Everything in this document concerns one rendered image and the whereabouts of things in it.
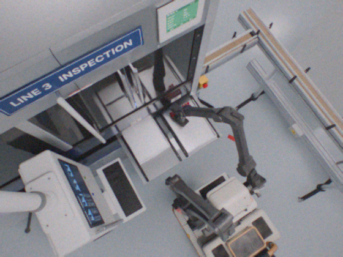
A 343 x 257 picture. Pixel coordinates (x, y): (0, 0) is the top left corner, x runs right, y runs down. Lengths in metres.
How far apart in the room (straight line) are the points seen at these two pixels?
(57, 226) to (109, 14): 0.94
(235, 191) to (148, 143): 0.81
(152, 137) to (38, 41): 1.26
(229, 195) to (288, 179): 1.67
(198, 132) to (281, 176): 1.34
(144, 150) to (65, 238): 0.91
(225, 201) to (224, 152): 1.51
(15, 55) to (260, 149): 2.59
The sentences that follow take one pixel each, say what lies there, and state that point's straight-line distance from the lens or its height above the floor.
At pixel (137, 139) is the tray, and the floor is 0.88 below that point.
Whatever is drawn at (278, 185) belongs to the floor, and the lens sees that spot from 3.13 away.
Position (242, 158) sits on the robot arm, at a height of 1.31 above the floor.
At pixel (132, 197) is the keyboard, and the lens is 2.09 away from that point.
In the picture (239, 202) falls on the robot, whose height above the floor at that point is 1.37.
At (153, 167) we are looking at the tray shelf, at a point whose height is 0.88.
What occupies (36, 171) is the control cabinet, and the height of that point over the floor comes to 1.55.
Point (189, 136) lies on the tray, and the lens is 2.08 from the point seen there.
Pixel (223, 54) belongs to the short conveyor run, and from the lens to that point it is 2.28.
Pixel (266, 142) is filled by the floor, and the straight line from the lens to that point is 3.16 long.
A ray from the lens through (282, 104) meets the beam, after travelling 2.73.
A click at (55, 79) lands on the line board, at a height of 1.97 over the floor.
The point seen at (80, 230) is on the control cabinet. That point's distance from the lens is 1.42.
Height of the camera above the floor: 2.90
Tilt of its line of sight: 75 degrees down
